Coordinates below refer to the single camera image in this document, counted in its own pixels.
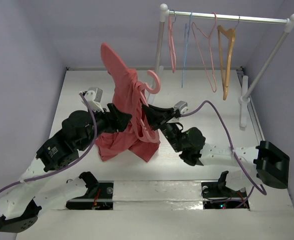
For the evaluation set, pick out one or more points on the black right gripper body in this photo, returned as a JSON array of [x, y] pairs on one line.
[[163, 119]]

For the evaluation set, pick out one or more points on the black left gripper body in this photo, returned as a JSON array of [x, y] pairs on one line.
[[105, 123]]

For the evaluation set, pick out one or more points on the red t shirt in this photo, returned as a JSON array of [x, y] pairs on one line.
[[129, 96]]

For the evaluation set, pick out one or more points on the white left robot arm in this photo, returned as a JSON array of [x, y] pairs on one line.
[[22, 201]]

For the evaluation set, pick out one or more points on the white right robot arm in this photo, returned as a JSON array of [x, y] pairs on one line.
[[260, 165]]

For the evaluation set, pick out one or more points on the pink hanger far left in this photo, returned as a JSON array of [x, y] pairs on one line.
[[172, 52]]

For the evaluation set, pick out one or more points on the orange wooden hanger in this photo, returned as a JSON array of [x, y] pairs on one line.
[[225, 65]]

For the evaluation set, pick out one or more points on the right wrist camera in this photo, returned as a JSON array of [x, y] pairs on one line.
[[180, 109]]

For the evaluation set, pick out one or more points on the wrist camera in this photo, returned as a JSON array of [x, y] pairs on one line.
[[180, 109], [93, 97]]

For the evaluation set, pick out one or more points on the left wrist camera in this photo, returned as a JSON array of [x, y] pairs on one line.
[[93, 97]]

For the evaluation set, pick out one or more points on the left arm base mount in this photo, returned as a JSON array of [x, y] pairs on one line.
[[99, 195]]

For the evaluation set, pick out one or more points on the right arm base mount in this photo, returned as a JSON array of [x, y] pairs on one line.
[[216, 196]]

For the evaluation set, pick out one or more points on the blue wire hanger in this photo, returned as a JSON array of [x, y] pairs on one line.
[[186, 40]]

